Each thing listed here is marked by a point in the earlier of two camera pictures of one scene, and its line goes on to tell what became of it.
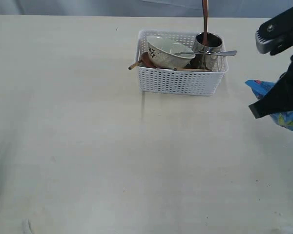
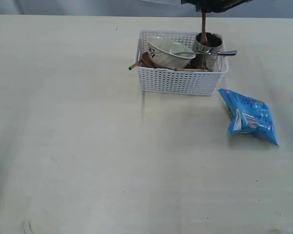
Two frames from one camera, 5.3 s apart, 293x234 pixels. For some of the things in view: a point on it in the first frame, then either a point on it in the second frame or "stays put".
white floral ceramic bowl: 167,53 stays put
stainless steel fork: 218,53 stays put
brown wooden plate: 146,60 stays put
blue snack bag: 292,121 to 249,115
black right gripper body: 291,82 to 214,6
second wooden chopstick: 192,69 stays put
